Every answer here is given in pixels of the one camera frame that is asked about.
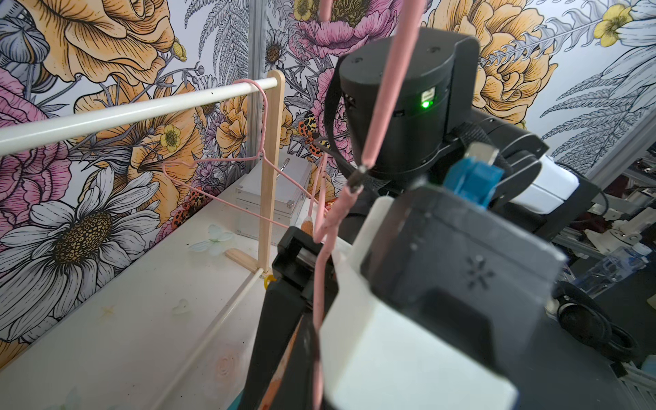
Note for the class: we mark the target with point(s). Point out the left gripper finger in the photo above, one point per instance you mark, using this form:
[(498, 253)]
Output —
[(293, 382)]

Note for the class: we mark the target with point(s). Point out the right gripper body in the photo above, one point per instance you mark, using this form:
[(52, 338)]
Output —
[(288, 297)]

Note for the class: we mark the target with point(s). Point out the pink hanger with orange towel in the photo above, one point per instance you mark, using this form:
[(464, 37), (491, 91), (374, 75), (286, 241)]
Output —
[(369, 154)]

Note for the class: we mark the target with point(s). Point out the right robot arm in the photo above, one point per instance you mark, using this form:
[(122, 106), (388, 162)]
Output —
[(430, 130)]

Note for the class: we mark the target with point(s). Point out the wooden clothes rack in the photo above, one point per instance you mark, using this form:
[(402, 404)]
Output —
[(96, 310)]

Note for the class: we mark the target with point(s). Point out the black headphones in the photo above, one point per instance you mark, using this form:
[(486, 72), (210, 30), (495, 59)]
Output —
[(580, 316)]

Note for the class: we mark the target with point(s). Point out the clear plastic bottle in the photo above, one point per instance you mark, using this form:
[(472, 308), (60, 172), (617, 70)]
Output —
[(614, 268)]

